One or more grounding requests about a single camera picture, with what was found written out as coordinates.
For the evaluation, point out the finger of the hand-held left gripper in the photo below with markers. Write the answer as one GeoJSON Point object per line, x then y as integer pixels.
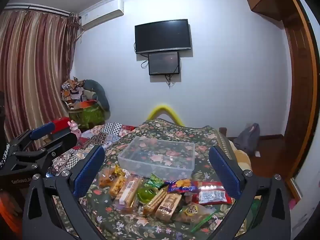
{"type": "Point", "coordinates": [62, 141]}
{"type": "Point", "coordinates": [41, 131]}

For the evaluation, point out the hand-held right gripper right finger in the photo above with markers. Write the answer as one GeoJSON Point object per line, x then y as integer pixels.
{"type": "Point", "coordinates": [225, 172]}

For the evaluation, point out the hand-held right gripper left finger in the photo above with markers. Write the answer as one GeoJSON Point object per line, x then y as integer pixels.
{"type": "Point", "coordinates": [88, 172]}

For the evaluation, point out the orange puffed snack bag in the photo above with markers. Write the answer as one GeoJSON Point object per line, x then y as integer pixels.
{"type": "Point", "coordinates": [106, 177]}
{"type": "Point", "coordinates": [117, 186]}

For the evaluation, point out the red snack packet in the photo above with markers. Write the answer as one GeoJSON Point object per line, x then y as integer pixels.
{"type": "Point", "coordinates": [212, 193]}

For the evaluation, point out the yellow candy wrapper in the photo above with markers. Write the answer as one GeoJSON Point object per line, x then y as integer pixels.
{"type": "Point", "coordinates": [120, 171]}

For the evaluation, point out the long clear biscuit pack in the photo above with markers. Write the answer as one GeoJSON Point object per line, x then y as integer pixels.
{"type": "Point", "coordinates": [128, 192]}

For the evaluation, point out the blue cracker packet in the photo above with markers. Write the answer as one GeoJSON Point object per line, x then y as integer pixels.
{"type": "Point", "coordinates": [180, 184]}

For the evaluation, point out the clear green-zip snack bag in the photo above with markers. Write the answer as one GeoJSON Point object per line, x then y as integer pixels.
{"type": "Point", "coordinates": [192, 211]}

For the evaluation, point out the green jelly cup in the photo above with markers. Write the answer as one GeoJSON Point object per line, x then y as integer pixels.
{"type": "Point", "coordinates": [145, 194]}

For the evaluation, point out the clear wafer pack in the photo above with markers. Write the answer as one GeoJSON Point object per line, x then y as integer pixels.
{"type": "Point", "coordinates": [168, 205]}

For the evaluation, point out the small green snack packet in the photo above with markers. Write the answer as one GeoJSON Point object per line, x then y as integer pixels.
{"type": "Point", "coordinates": [155, 180]}

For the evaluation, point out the clear plastic container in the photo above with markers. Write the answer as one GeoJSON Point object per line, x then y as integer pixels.
{"type": "Point", "coordinates": [157, 155]}

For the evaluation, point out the clear sandwich cracker pack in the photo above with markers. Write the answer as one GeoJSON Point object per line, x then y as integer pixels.
{"type": "Point", "coordinates": [155, 201]}

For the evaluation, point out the pink toy figure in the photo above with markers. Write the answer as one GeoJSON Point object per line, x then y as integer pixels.
{"type": "Point", "coordinates": [74, 128]}

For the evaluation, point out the red box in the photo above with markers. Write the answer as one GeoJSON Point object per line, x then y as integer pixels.
{"type": "Point", "coordinates": [61, 123]}

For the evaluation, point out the green patterned box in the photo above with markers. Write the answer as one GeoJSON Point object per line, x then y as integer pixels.
{"type": "Point", "coordinates": [87, 116]}

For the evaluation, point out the grey backpack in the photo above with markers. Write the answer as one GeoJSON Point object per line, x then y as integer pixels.
{"type": "Point", "coordinates": [247, 137]}

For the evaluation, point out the orange cardboard box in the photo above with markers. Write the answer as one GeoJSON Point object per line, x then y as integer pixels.
{"type": "Point", "coordinates": [85, 104]}

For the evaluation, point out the patchwork quilt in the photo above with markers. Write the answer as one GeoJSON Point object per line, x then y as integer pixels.
{"type": "Point", "coordinates": [112, 130]}

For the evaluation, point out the pile of printed clothes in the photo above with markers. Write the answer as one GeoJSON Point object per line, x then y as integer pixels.
{"type": "Point", "coordinates": [71, 90]}

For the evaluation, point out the striped brown curtain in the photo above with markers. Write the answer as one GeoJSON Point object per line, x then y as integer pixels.
{"type": "Point", "coordinates": [35, 67]}

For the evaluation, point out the floral blanket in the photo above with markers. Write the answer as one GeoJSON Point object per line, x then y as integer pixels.
{"type": "Point", "coordinates": [175, 130]}

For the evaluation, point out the yellow foam tube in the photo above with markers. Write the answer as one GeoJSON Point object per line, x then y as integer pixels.
{"type": "Point", "coordinates": [165, 107]}

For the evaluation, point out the brown wooden door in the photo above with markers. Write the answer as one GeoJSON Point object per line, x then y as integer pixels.
{"type": "Point", "coordinates": [300, 92]}

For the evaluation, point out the white air conditioner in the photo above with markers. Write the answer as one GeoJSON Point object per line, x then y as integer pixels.
{"type": "Point", "coordinates": [102, 13]}

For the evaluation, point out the curtain rail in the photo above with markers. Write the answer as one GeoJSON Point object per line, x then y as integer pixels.
{"type": "Point", "coordinates": [37, 8]}

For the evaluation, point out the small black wall monitor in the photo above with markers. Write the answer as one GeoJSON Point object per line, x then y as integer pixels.
{"type": "Point", "coordinates": [163, 63]}

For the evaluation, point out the black wall television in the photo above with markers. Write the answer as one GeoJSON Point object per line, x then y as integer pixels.
{"type": "Point", "coordinates": [163, 36]}

